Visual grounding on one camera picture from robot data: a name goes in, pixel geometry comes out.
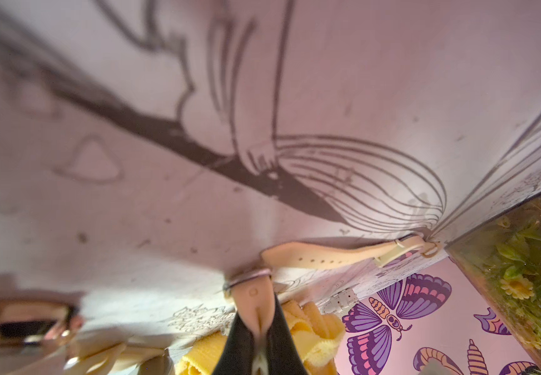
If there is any yellow cleaning cloth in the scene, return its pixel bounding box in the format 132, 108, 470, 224
175, 301, 345, 374

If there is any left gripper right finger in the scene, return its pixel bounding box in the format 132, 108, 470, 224
266, 295, 307, 375

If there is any potted green leafy plant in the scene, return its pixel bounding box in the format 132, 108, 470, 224
446, 194, 541, 369

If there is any white strap watch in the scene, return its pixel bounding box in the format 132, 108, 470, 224
320, 287, 359, 316

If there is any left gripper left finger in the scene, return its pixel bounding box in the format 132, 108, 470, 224
212, 314, 255, 375

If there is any rose gold pink watch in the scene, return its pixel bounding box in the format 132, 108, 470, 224
0, 299, 85, 354

